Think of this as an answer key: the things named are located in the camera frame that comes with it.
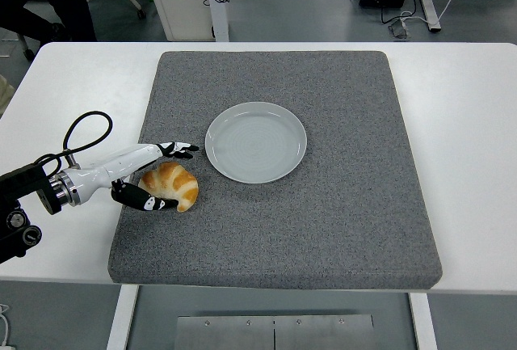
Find thin white floor cable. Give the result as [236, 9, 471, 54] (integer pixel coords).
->
[0, 303, 12, 348]

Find grey metal plate with screws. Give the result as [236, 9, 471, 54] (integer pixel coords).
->
[174, 314, 376, 350]

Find pale grey round plate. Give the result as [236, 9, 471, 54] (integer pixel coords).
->
[204, 101, 308, 185]

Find white table post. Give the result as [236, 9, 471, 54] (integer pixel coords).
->
[203, 0, 230, 43]

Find grey speckled mat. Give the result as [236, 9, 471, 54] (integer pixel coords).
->
[107, 50, 443, 291]

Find golden croissant bread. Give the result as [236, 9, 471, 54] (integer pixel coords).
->
[138, 161, 200, 213]

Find clear grey floor adapter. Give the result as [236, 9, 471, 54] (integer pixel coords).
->
[388, 18, 412, 40]

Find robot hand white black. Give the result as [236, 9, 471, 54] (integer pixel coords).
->
[66, 141, 200, 213]

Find white cabinet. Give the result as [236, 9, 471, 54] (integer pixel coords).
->
[143, 0, 215, 42]

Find white table leg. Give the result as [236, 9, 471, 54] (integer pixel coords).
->
[105, 285, 139, 350]
[408, 292, 439, 350]

